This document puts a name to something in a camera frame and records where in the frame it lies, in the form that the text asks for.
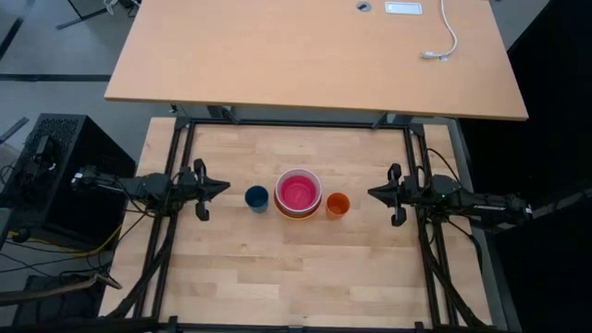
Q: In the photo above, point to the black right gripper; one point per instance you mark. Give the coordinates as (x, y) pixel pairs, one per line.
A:
(414, 192)

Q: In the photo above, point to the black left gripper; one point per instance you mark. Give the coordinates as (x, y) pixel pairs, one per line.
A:
(189, 187)

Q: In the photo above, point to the blue cup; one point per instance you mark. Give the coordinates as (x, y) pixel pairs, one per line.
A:
(256, 199)

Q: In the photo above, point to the orange cup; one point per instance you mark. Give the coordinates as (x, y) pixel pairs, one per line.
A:
(337, 205)

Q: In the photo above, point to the pink bowl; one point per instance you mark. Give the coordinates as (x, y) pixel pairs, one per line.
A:
(298, 192)

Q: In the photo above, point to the white bowl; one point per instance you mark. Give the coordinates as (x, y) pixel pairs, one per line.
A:
(298, 170)

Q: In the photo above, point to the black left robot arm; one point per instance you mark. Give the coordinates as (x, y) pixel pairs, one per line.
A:
(148, 187)

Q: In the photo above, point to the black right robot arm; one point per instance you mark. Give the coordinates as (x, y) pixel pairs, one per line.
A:
(485, 205)

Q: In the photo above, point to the orange bowl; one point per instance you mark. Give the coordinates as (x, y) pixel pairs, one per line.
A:
(298, 218)

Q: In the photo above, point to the black computer tower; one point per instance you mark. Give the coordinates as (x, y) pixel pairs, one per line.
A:
(88, 139)

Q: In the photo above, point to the wooden desk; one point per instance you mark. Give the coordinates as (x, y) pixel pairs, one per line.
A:
(314, 60)

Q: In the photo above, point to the white outlet plate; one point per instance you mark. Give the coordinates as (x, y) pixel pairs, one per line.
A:
(403, 8)

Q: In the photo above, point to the grey desk grommet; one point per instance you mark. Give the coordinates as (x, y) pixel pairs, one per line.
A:
(364, 6)

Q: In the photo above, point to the black floor box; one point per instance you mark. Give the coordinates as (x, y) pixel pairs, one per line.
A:
(55, 314)

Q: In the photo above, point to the grey desk foot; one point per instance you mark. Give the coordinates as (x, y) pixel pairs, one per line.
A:
(78, 20)

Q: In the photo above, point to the black aluminium table frame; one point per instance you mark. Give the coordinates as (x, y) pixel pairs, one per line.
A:
(300, 123)

